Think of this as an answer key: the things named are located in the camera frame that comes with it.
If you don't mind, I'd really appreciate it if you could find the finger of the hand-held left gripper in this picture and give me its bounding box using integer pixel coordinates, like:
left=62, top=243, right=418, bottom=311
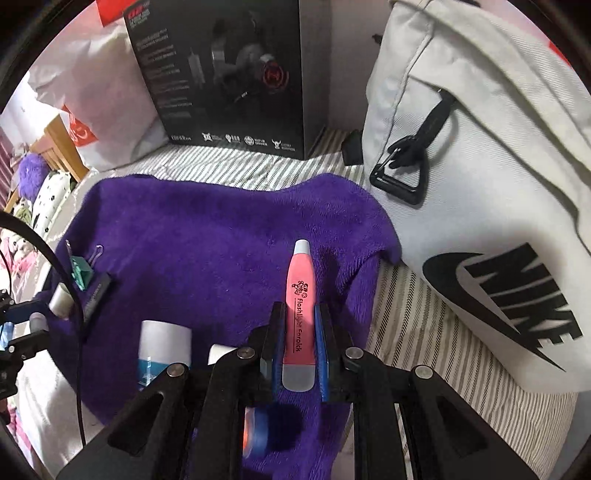
left=0, top=288, right=35, bottom=328
left=7, top=329, right=51, bottom=366

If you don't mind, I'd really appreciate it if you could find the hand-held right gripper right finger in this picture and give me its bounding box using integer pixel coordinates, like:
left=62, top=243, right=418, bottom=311
left=315, top=305, right=541, bottom=480

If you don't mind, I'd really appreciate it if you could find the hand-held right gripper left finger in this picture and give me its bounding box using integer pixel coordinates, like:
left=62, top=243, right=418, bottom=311
left=55, top=302, right=287, bottom=480

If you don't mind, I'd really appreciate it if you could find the white charger cube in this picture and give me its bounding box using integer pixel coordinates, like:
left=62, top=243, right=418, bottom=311
left=48, top=285, right=75, bottom=320

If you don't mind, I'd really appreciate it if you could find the pink earpick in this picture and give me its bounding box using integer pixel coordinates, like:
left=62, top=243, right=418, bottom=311
left=281, top=239, right=317, bottom=393

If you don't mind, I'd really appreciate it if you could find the blue jar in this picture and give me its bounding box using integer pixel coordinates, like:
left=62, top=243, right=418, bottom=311
left=242, top=406, right=273, bottom=457

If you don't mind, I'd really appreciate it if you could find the black flash drive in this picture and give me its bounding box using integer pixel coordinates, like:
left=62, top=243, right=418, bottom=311
left=82, top=272, right=114, bottom=324

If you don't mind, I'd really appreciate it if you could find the white and blue stick bottle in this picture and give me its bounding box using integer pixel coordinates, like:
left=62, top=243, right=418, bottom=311
left=136, top=320, right=192, bottom=386

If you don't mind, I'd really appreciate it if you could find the pink patterned cloth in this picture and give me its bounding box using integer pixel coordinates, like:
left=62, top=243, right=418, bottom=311
left=0, top=231, right=49, bottom=289

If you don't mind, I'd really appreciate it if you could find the teal binder clip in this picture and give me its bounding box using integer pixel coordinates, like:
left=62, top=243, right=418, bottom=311
left=65, top=240, right=105, bottom=291

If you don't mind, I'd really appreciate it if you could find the striped bedsheet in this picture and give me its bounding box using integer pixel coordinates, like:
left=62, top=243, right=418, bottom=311
left=14, top=129, right=587, bottom=480

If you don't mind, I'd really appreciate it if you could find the white dotted cloth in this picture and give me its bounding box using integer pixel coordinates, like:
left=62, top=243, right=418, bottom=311
left=34, top=170, right=78, bottom=241

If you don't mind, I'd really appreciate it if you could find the purple fluffy toy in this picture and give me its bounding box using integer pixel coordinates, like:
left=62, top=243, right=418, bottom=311
left=18, top=154, right=49, bottom=199

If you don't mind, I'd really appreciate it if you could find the purple towel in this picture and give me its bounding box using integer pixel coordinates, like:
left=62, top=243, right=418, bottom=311
left=34, top=173, right=402, bottom=480

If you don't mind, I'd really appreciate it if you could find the brown wooden furniture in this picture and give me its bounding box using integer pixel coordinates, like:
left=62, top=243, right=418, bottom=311
left=7, top=114, right=89, bottom=213

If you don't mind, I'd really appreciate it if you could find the light grey sling bag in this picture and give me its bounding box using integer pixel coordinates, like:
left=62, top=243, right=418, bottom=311
left=342, top=0, right=591, bottom=393

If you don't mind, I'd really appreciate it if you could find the white shopping bag orange label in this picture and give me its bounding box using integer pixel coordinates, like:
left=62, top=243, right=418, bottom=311
left=0, top=0, right=169, bottom=171

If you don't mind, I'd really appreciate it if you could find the black headset box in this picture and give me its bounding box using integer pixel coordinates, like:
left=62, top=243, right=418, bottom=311
left=124, top=0, right=335, bottom=160

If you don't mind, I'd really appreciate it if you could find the black cable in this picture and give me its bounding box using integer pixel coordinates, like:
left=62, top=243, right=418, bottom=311
left=0, top=213, right=88, bottom=446

